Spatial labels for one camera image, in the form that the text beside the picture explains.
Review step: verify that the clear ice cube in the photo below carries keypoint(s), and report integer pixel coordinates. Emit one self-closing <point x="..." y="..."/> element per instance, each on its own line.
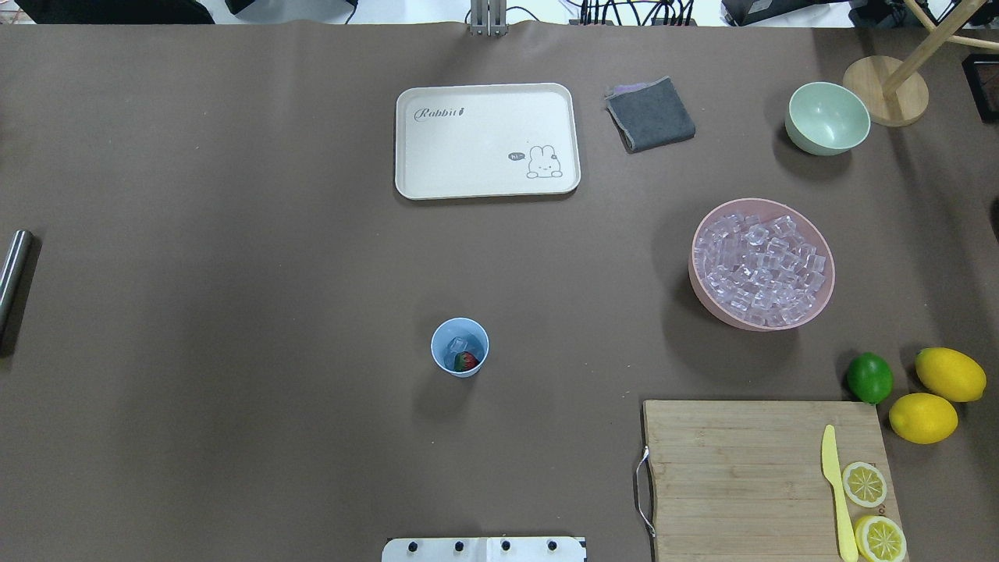
<point x="459" y="345"/>

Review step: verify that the red strawberry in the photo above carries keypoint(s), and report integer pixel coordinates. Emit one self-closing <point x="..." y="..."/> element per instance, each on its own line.
<point x="464" y="361"/>

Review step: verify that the steel muddler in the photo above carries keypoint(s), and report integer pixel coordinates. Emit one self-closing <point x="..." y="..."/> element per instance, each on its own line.
<point x="12" y="269"/>

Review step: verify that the blue plastic cup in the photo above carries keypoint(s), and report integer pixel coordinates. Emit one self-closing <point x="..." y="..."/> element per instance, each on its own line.
<point x="463" y="327"/>

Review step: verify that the pink ice bowl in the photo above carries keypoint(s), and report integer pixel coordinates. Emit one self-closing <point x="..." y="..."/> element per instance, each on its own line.
<point x="759" y="265"/>

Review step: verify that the wooden cup stand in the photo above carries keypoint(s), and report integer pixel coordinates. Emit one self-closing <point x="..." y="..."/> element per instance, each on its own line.
<point x="892" y="91"/>

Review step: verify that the cream rabbit tray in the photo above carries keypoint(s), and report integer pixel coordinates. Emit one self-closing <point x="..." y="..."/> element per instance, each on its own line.
<point x="499" y="140"/>

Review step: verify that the grey folded cloth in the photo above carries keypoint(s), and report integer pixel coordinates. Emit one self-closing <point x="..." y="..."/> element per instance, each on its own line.
<point x="649" y="115"/>

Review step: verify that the wooden cutting board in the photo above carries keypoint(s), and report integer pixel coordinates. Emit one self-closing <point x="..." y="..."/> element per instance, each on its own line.
<point x="741" y="480"/>

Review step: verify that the mint green bowl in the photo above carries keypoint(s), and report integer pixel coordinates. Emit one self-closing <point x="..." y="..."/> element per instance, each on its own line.
<point x="826" y="119"/>

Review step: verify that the yellow plastic knife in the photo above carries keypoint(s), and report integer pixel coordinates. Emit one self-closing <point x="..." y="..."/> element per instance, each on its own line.
<point x="830" y="466"/>

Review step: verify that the green lime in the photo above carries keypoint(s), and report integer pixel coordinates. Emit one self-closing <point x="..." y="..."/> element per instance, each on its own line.
<point x="869" y="378"/>

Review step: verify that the upper lemon slice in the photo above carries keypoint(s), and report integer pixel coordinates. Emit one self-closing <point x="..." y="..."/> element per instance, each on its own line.
<point x="864" y="484"/>

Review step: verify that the lemon slice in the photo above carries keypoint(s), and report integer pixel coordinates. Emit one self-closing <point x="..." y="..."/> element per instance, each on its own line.
<point x="880" y="538"/>
<point x="864" y="484"/>

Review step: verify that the whole yellow lemon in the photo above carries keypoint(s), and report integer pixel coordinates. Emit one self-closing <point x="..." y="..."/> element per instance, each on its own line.
<point x="923" y="418"/>

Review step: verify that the lower lemon slice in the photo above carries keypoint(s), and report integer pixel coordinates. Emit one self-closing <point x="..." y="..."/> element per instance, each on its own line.
<point x="880" y="538"/>

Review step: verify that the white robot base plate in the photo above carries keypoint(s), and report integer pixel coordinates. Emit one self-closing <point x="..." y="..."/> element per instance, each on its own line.
<point x="493" y="548"/>

